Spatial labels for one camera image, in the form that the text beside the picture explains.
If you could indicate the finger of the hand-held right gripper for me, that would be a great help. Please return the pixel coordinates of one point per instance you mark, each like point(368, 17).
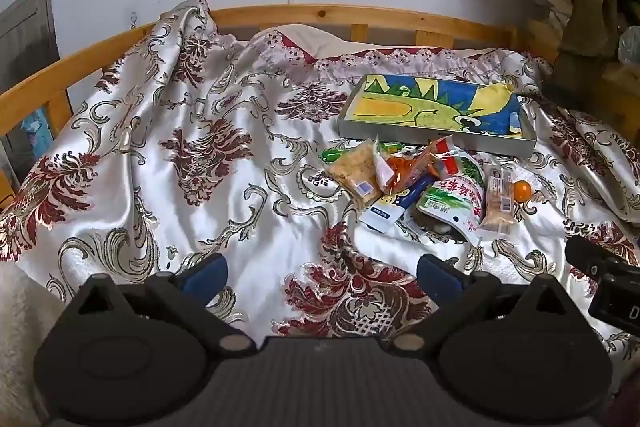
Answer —
point(585, 254)

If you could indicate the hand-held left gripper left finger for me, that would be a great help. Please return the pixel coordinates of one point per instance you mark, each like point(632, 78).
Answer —
point(205, 279)

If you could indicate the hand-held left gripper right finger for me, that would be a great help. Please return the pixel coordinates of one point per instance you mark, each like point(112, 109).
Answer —
point(440, 279)

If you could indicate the green and white snack pouch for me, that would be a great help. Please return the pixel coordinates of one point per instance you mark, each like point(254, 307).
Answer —
point(452, 202)

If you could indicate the blue and white snack packet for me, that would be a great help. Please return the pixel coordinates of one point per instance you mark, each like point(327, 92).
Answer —
point(387, 209)

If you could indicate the small orange fruit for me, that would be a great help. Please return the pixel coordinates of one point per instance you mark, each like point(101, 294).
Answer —
point(523, 191)

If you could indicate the orange and white snack packet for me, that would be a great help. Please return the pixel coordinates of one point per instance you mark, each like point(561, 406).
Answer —
point(405, 172)

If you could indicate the grey shallow tray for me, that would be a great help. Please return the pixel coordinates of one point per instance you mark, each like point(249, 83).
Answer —
point(425, 146)

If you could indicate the beige rice cracker packet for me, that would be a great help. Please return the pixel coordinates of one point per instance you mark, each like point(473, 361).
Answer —
point(352, 174)

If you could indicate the beige snack bar packet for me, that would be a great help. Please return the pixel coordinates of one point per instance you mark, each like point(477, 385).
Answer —
point(495, 202)

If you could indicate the red and white snack packet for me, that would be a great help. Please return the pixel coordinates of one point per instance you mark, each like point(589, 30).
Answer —
point(446, 157)

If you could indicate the floral satin blanket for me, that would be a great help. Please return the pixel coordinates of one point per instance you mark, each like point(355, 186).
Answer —
point(150, 157)

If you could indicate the green snack packet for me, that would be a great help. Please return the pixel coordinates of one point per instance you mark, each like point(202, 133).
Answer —
point(332, 154)

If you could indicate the colourful drawing sheet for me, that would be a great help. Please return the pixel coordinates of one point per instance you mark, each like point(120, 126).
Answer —
point(400, 107)

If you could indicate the white fuzzy cloth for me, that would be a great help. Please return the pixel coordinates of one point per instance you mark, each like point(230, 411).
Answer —
point(22, 332)

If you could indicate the brown plush cloth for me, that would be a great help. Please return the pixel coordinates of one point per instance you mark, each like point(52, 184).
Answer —
point(590, 22)

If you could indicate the cream pillow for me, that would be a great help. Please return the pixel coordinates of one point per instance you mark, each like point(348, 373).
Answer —
point(320, 42)

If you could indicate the wooden bed frame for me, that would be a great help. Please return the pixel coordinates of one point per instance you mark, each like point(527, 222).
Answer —
point(45, 82)

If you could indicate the grey wall panel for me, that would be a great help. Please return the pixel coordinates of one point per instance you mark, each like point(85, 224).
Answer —
point(27, 37)

